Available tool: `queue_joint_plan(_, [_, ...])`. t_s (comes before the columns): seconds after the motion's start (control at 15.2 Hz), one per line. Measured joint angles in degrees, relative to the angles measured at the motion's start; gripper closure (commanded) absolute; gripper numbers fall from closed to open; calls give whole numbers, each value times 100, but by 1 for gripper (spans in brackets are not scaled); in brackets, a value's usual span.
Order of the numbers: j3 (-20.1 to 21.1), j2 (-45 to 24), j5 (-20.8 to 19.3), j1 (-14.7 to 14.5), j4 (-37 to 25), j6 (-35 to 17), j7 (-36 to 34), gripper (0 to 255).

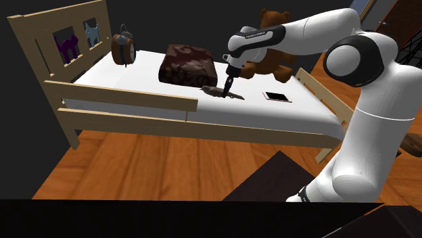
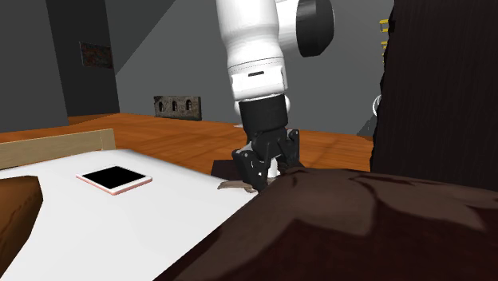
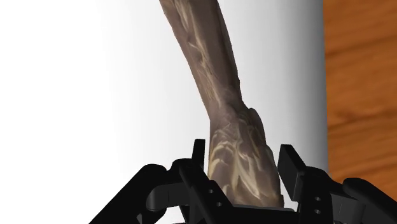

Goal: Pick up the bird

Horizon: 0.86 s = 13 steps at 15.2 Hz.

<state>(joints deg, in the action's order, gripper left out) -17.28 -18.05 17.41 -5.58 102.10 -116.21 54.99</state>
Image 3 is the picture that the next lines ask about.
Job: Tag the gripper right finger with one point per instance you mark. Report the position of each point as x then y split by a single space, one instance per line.
313 186

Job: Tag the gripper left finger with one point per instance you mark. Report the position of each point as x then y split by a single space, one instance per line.
192 183

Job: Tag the brown long carved figure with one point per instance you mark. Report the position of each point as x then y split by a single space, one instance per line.
238 155

